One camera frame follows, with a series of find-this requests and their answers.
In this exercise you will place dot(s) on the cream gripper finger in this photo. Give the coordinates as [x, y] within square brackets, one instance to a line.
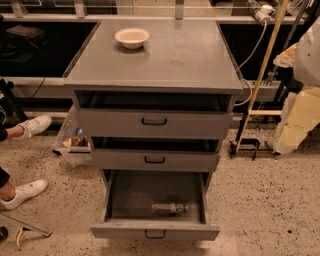
[300, 115]
[286, 59]

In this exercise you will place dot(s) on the clear plastic water bottle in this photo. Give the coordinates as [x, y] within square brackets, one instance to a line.
[171, 208]

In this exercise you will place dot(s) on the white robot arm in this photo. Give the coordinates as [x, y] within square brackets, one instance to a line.
[307, 58]

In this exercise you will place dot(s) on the grey drawer cabinet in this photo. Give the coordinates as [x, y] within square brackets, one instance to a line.
[184, 66]

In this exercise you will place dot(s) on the grey bottom drawer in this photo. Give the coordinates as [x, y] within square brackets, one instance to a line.
[127, 208]

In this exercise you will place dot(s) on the grey drawer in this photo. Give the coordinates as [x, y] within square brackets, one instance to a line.
[155, 160]
[127, 208]
[144, 124]

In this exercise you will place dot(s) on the grey middle drawer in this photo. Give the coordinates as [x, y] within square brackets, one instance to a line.
[155, 160]

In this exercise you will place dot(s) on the grey top drawer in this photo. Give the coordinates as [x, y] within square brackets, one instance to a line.
[144, 124]

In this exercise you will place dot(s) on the white power adapter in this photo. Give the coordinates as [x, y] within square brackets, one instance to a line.
[263, 13]

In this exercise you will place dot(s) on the white paper bowl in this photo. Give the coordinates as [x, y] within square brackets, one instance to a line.
[132, 38]

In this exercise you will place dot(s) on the white sneaker upper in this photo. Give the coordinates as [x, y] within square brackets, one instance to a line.
[37, 125]

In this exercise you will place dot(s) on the white sneaker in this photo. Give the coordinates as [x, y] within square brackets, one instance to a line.
[24, 193]
[37, 125]

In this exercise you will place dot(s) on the grey metal floor bar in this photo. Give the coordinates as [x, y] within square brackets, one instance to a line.
[25, 225]

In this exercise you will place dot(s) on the white sneaker lower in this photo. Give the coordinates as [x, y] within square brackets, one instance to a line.
[24, 193]

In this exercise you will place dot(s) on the yellow wooden frame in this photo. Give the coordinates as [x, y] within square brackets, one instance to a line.
[250, 111]

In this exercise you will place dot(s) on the yellow handled tool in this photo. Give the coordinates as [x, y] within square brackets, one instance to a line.
[19, 235]

